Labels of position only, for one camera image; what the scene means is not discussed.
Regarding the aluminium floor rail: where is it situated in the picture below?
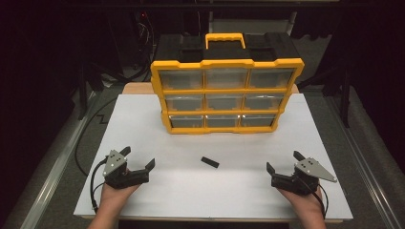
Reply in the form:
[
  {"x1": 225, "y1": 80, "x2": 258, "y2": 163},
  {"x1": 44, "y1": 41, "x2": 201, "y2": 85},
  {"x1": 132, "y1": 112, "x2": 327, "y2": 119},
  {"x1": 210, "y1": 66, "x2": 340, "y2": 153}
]
[
  {"x1": 18, "y1": 90, "x2": 98, "y2": 229},
  {"x1": 324, "y1": 94, "x2": 405, "y2": 229}
]

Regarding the bundle of wires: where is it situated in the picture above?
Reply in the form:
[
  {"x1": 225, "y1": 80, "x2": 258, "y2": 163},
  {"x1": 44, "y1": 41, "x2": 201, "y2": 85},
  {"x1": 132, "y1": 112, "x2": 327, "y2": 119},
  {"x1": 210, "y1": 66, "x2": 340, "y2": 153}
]
[{"x1": 135, "y1": 11, "x2": 156, "y2": 73}]

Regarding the person's right hand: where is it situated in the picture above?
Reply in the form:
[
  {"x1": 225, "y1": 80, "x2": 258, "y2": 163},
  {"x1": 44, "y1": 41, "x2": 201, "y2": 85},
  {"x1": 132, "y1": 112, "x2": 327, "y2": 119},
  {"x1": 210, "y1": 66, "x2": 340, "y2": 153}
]
[{"x1": 276, "y1": 185, "x2": 325, "y2": 218}]

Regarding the white board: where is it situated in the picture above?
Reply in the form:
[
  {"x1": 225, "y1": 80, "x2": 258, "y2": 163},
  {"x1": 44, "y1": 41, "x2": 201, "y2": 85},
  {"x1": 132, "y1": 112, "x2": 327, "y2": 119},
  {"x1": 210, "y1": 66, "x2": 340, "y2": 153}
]
[{"x1": 74, "y1": 93, "x2": 353, "y2": 221}]

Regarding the right hand-held gripper cable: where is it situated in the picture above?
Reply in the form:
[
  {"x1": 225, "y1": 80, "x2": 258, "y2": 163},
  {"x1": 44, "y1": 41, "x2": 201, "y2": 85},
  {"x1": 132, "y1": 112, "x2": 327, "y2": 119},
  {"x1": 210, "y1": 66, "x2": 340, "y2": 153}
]
[{"x1": 313, "y1": 182, "x2": 330, "y2": 220}]

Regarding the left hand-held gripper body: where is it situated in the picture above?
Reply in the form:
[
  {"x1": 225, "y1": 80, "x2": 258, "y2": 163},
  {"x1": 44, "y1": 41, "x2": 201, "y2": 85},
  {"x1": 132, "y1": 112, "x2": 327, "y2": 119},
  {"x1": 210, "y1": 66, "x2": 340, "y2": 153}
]
[{"x1": 102, "y1": 149, "x2": 151, "y2": 190}]

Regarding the yellow black drawer cabinet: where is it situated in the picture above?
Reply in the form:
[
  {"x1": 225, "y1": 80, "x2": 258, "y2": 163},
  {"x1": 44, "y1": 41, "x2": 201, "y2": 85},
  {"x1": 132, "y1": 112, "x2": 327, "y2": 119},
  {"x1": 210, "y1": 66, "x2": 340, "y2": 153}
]
[{"x1": 150, "y1": 32, "x2": 306, "y2": 135}]

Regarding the small black block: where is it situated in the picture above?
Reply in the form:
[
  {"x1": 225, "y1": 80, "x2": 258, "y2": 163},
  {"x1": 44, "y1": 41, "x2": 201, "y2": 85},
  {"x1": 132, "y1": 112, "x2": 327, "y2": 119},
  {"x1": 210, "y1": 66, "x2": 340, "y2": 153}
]
[{"x1": 200, "y1": 156, "x2": 221, "y2": 169}]

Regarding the person's left hand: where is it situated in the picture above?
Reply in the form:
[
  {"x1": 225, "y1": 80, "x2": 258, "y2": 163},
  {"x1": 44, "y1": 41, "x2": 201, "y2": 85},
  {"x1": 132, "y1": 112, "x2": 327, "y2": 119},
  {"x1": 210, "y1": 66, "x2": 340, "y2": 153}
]
[{"x1": 99, "y1": 168, "x2": 141, "y2": 209}]

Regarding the left hand-held gripper cable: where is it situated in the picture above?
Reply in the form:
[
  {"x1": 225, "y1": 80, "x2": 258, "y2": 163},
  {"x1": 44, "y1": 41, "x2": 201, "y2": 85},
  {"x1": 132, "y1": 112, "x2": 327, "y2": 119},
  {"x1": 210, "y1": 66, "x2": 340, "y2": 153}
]
[{"x1": 90, "y1": 157, "x2": 109, "y2": 214}]

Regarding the black metal stand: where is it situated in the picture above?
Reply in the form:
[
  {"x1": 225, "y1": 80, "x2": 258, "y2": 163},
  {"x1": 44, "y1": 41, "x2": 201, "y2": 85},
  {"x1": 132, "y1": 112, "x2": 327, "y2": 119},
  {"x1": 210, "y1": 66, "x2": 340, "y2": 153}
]
[
  {"x1": 338, "y1": 63, "x2": 352, "y2": 129},
  {"x1": 76, "y1": 61, "x2": 90, "y2": 121}
]

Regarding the black floor cable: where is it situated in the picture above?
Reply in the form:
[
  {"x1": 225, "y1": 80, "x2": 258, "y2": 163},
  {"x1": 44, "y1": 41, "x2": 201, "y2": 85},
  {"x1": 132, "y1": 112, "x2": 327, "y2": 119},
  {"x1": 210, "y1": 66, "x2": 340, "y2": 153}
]
[{"x1": 74, "y1": 94, "x2": 119, "y2": 177}]

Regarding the grid of clear drawers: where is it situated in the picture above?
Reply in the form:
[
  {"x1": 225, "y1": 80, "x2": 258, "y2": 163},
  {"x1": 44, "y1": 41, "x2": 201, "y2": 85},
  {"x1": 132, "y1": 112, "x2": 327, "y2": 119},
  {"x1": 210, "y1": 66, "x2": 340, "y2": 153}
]
[{"x1": 159, "y1": 68, "x2": 295, "y2": 129}]

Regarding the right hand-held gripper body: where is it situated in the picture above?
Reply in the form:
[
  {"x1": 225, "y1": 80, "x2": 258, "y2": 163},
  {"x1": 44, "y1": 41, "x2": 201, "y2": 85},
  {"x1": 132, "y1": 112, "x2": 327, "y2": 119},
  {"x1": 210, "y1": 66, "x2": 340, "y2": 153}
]
[{"x1": 270, "y1": 156, "x2": 338, "y2": 196}]

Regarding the hand-held gripper cable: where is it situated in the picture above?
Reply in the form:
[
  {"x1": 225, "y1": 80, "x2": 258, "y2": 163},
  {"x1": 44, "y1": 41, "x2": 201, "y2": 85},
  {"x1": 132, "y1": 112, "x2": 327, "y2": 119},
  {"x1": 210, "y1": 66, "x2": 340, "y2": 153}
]
[
  {"x1": 90, "y1": 157, "x2": 109, "y2": 214},
  {"x1": 313, "y1": 182, "x2": 330, "y2": 220}
]

